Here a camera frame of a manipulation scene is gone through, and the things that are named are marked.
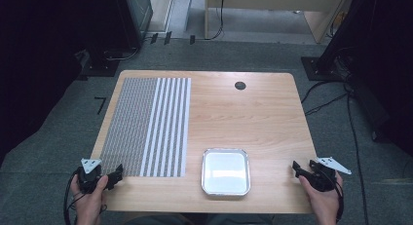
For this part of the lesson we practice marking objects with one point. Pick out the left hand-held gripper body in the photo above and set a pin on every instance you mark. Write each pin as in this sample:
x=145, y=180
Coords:
x=88, y=178

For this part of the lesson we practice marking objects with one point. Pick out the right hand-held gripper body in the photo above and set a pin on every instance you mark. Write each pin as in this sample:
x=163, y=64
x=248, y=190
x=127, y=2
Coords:
x=324, y=181

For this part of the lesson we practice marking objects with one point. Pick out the person's right hand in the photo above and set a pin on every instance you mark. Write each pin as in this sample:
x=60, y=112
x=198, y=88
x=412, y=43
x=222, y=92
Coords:
x=324, y=202

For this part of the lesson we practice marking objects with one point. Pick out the person's left hand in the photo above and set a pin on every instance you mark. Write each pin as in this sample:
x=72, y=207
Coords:
x=89, y=204

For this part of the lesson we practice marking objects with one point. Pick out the grey striped placemat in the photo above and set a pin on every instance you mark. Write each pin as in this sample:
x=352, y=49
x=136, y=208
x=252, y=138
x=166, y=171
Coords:
x=136, y=127

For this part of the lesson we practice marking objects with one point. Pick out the white square metal-rimmed tray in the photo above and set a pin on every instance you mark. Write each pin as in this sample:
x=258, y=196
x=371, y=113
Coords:
x=225, y=173

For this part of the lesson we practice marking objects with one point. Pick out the black stand base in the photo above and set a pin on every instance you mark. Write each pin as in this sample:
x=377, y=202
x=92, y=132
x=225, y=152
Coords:
x=311, y=69

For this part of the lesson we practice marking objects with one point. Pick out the black stand with base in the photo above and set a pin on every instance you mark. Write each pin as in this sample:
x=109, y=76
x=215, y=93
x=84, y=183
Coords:
x=100, y=62

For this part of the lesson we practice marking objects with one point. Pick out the dark curtain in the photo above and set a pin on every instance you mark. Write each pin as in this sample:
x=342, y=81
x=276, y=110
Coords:
x=35, y=56
x=386, y=56

